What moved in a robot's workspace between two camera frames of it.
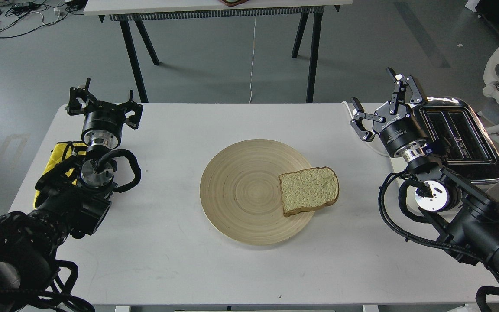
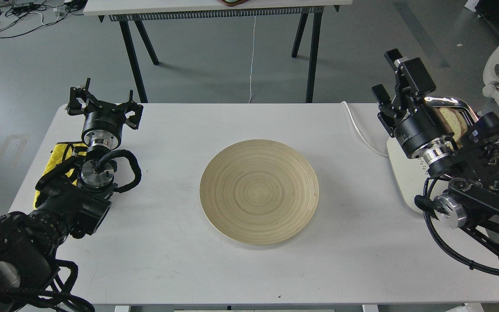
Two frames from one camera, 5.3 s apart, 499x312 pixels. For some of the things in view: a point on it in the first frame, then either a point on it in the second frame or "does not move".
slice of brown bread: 308,189 → 457,123
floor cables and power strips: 4,18 does not move
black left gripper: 103,121 does not move
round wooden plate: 240,195 does not move
